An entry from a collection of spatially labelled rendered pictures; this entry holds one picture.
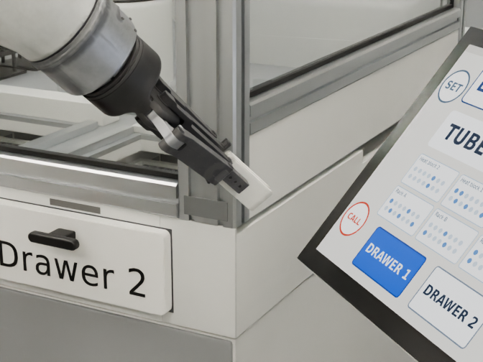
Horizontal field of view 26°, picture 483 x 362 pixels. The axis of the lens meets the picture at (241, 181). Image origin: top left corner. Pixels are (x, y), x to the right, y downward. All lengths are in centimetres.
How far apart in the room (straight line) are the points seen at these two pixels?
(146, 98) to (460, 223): 31
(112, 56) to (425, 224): 33
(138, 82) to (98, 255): 45
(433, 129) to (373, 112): 57
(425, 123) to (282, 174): 32
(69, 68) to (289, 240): 57
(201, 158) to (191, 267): 33
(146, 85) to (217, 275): 40
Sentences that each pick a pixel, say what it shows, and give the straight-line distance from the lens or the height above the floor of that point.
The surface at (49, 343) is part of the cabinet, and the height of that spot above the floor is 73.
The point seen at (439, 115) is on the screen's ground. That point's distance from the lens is 109.
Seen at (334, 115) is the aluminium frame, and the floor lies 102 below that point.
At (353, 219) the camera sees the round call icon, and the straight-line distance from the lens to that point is 108.
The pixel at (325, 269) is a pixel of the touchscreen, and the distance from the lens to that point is 107.
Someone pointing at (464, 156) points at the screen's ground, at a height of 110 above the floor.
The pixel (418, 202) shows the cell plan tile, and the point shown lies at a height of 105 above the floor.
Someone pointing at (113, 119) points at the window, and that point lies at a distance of 132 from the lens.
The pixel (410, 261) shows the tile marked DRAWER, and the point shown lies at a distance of 99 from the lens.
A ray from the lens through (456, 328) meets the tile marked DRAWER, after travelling 91.
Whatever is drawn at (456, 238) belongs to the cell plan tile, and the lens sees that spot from 96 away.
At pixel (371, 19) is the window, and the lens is 164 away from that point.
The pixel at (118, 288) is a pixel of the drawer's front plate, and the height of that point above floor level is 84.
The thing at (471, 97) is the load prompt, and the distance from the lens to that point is 107.
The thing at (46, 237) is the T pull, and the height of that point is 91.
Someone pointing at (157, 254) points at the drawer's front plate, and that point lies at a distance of 130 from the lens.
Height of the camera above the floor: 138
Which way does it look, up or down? 18 degrees down
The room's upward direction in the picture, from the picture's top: straight up
